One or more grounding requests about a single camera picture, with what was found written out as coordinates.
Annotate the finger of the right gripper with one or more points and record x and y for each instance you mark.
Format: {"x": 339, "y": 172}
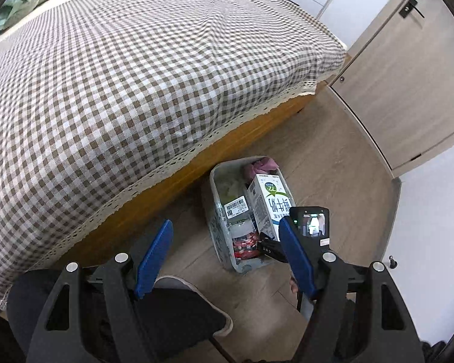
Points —
{"x": 271, "y": 248}

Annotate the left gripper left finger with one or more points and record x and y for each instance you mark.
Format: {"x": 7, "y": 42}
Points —
{"x": 90, "y": 316}

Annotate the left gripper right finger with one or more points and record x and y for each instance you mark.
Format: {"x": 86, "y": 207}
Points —
{"x": 358, "y": 314}

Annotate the red snack wrapper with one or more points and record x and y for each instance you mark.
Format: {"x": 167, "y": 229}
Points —
{"x": 245, "y": 247}

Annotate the white paper package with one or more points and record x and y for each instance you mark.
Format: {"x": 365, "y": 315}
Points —
{"x": 236, "y": 207}

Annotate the dark red wrapper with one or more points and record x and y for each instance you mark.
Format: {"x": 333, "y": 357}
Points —
{"x": 264, "y": 166}

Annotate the grey trash bin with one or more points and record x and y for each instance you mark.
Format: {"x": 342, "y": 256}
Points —
{"x": 226, "y": 182}

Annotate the person's right hand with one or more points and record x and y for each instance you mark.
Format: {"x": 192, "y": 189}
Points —
{"x": 293, "y": 286}

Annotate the beige room door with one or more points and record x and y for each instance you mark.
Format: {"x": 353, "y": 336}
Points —
{"x": 399, "y": 85}

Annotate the brown checkered bed cover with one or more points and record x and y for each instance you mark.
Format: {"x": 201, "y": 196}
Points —
{"x": 102, "y": 99}

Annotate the wooden bed frame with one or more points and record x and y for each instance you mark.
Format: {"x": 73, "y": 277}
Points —
{"x": 128, "y": 221}

